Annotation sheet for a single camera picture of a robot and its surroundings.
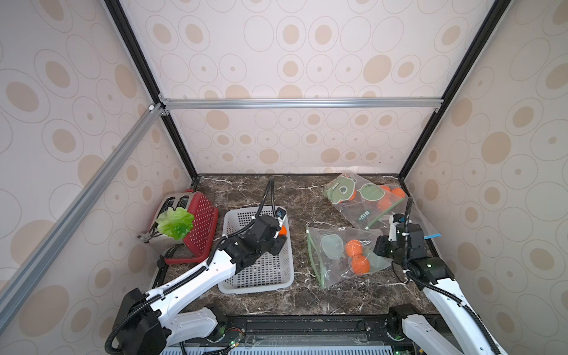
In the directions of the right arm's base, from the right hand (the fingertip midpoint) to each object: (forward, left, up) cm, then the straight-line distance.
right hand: (387, 238), depth 79 cm
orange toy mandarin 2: (-7, +9, -7) cm, 13 cm away
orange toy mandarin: (-2, +11, -4) cm, 12 cm away
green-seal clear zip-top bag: (+26, +2, -12) cm, 29 cm away
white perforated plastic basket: (-9, +42, -13) cm, 45 cm away
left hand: (-1, +37, +3) cm, 37 cm away
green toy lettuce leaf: (-1, +75, +7) cm, 75 cm away
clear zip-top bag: (0, +14, -14) cm, 20 cm away
